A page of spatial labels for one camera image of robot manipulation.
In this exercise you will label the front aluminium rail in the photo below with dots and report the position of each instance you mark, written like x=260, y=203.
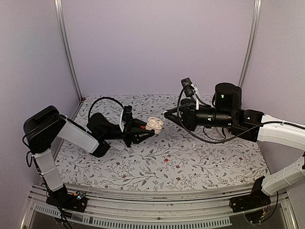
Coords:
x=194, y=209

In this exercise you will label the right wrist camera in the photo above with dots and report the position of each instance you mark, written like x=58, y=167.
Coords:
x=189, y=89

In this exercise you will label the floral patterned table mat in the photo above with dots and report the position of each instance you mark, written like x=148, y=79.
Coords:
x=193, y=164

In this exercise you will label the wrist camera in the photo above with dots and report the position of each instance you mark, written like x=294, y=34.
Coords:
x=125, y=116
x=189, y=89

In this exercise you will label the right aluminium frame post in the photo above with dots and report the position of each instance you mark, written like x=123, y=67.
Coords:
x=251, y=41

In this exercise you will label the beige earbud charging case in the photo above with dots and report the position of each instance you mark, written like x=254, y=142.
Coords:
x=154, y=123

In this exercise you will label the left aluminium frame post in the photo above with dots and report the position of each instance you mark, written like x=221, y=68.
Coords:
x=66, y=48

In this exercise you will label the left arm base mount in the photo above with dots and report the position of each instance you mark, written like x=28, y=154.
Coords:
x=67, y=201

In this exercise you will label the aluminium frame post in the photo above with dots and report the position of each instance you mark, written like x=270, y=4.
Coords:
x=66, y=48
x=251, y=41

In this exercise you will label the dark grey mug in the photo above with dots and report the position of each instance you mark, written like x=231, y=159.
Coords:
x=185, y=101

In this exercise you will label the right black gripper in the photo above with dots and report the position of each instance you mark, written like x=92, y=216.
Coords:
x=188, y=116

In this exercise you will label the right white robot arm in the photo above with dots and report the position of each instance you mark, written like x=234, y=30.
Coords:
x=225, y=112

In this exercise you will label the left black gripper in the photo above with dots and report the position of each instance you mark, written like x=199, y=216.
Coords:
x=128, y=137

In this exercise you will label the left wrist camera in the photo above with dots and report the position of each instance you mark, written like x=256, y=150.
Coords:
x=125, y=116

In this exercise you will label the white oval earbud case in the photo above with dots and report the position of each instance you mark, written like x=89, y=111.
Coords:
x=118, y=146

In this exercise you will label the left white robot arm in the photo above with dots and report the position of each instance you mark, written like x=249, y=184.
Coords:
x=44, y=127

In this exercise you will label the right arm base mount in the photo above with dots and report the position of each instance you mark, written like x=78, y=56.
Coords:
x=248, y=202

